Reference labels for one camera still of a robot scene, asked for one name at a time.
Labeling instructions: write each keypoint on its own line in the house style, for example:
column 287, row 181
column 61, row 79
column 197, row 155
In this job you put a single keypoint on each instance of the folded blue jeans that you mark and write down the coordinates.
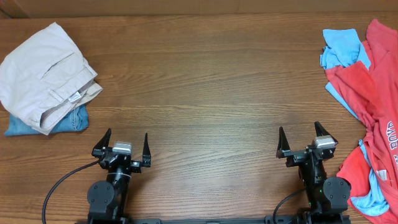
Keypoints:
column 74, row 121

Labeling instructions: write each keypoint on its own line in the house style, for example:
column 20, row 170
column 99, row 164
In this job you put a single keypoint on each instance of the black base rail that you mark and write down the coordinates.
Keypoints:
column 211, row 221

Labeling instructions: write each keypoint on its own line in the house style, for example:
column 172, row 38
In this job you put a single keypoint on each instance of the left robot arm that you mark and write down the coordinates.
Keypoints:
column 107, row 198

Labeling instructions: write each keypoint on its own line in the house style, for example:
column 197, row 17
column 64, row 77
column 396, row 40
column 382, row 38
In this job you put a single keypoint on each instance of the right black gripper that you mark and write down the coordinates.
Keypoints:
column 297, row 155

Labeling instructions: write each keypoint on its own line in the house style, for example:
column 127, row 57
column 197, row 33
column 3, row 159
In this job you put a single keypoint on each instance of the beige folded trousers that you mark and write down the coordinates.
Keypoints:
column 45, row 78

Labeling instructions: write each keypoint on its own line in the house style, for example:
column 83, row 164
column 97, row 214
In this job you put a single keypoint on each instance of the red printed t-shirt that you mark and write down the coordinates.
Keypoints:
column 371, row 93

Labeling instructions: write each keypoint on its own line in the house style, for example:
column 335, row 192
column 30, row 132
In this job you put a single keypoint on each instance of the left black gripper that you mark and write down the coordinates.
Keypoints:
column 136, row 167

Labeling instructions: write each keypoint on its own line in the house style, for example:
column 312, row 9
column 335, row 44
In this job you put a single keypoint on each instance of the light blue t-shirt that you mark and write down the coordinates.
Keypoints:
column 344, row 48

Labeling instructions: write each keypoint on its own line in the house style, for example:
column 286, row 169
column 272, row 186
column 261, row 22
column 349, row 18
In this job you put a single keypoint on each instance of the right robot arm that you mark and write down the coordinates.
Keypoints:
column 327, row 196

